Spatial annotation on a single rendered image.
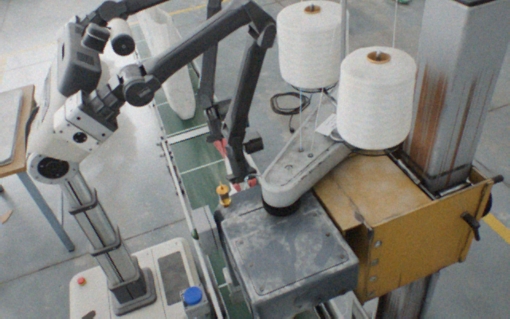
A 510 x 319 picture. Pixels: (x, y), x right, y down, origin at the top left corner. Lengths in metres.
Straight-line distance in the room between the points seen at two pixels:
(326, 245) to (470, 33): 0.49
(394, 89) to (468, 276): 1.92
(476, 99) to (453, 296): 1.65
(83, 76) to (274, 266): 0.76
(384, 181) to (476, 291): 1.57
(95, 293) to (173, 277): 0.40
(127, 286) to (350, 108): 1.57
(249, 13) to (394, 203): 0.59
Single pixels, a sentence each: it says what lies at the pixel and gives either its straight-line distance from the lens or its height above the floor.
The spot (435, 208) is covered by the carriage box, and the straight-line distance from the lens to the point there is 1.02.
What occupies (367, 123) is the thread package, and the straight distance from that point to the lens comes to 0.77.
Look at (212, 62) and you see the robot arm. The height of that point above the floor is 1.33.
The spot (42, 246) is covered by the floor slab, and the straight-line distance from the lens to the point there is 3.10.
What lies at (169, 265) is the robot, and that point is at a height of 0.26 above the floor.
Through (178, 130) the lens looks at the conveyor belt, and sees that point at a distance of 2.91.
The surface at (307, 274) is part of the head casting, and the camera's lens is 0.85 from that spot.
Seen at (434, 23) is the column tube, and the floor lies 1.70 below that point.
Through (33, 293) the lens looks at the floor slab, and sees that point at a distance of 2.89.
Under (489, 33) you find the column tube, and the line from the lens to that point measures 0.88.
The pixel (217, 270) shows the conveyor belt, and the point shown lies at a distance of 2.05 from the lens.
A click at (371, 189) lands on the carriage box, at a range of 1.01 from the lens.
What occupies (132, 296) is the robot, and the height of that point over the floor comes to 0.33.
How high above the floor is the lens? 2.06
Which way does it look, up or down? 40 degrees down
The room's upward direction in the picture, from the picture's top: 8 degrees counter-clockwise
